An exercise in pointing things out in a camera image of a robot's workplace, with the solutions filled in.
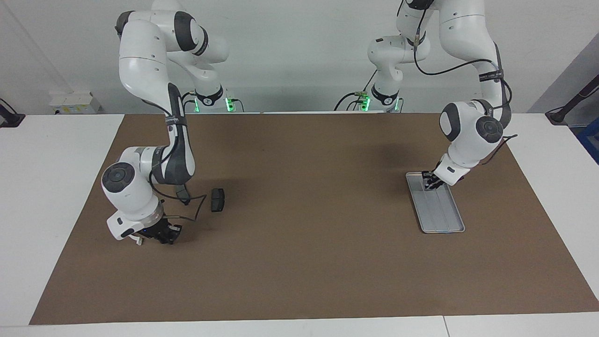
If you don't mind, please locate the silver metal tray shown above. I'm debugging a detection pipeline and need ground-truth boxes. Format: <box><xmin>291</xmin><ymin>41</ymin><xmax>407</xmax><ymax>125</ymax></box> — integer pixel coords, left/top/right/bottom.
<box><xmin>405</xmin><ymin>172</ymin><xmax>466</xmax><ymax>234</ymax></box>

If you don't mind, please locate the brown table mat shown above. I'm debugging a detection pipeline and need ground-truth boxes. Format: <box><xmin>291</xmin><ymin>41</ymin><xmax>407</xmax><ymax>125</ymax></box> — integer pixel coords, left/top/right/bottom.
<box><xmin>29</xmin><ymin>112</ymin><xmax>599</xmax><ymax>326</ymax></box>

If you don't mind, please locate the blue crate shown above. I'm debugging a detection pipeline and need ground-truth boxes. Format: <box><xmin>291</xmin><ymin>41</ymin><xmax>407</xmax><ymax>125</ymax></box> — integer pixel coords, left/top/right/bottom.
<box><xmin>577</xmin><ymin>117</ymin><xmax>599</xmax><ymax>164</ymax></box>

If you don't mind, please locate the black table clamp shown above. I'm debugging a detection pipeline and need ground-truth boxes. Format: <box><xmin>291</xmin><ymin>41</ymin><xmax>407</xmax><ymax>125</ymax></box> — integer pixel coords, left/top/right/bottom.
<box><xmin>0</xmin><ymin>97</ymin><xmax>25</xmax><ymax>128</ymax></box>

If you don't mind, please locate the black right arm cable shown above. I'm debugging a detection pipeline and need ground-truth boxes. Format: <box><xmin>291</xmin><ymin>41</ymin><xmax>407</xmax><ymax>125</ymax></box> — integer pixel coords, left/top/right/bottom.
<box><xmin>149</xmin><ymin>91</ymin><xmax>208</xmax><ymax>223</ymax></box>

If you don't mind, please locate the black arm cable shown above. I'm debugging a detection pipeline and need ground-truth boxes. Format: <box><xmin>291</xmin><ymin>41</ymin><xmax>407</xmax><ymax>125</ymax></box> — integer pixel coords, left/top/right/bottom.
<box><xmin>413</xmin><ymin>0</ymin><xmax>519</xmax><ymax>167</ymax></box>
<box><xmin>149</xmin><ymin>91</ymin><xmax>208</xmax><ymax>223</ymax></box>

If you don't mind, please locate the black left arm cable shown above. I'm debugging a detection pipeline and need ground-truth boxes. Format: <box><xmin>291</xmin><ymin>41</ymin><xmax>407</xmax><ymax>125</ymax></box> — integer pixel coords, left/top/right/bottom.
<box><xmin>413</xmin><ymin>0</ymin><xmax>519</xmax><ymax>167</ymax></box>

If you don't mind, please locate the left arm base cable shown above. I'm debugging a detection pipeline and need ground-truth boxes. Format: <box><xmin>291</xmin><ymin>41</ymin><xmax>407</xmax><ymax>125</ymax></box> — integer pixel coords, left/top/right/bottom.
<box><xmin>333</xmin><ymin>69</ymin><xmax>380</xmax><ymax>112</ymax></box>

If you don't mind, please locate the white wall box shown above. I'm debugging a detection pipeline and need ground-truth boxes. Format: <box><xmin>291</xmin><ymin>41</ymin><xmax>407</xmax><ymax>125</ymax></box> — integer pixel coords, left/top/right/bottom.
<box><xmin>49</xmin><ymin>91</ymin><xmax>101</xmax><ymax>115</ymax></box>

